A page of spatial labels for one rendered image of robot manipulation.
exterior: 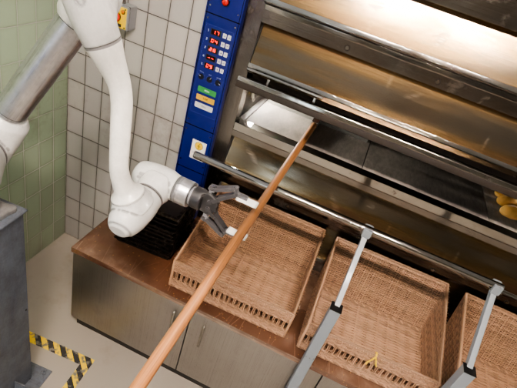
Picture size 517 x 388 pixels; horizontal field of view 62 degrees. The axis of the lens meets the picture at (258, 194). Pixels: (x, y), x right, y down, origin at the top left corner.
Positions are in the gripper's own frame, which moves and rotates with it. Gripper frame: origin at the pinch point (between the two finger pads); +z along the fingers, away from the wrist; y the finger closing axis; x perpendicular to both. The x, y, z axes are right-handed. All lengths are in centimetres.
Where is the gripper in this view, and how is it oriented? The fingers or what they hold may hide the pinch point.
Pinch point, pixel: (248, 220)
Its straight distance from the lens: 138.2
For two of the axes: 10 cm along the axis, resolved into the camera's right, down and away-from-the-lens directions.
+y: -2.6, 7.9, 5.5
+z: 9.1, 4.0, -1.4
